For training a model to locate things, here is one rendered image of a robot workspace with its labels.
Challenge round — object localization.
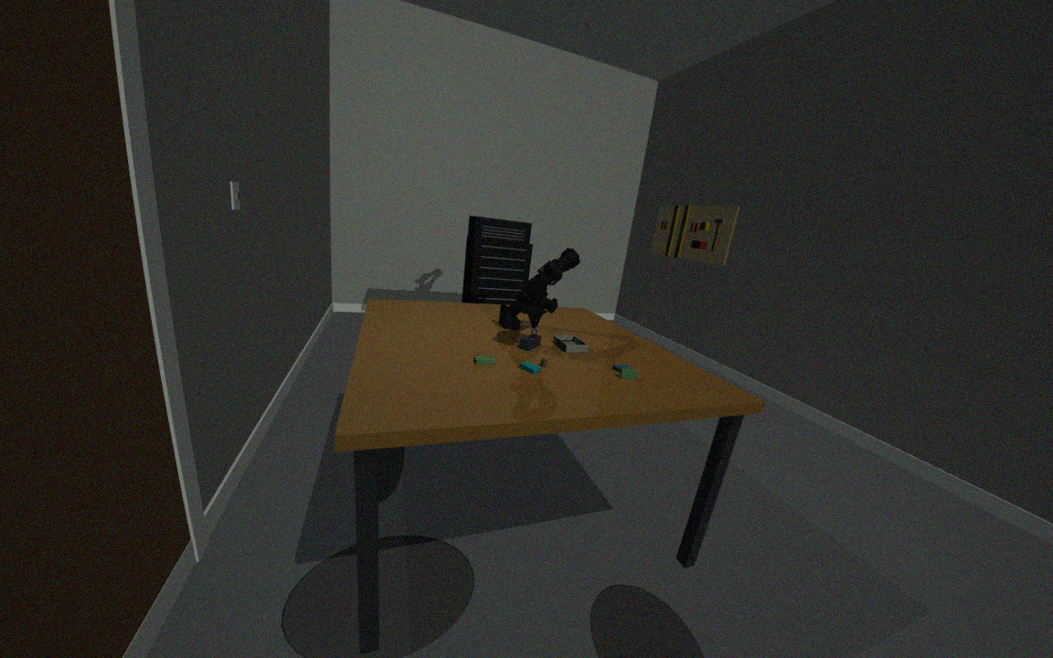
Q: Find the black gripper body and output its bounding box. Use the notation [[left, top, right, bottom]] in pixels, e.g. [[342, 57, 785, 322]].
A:
[[519, 291, 548, 315]]

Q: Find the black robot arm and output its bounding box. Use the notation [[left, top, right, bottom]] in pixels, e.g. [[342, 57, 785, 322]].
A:
[[508, 248, 580, 317]]

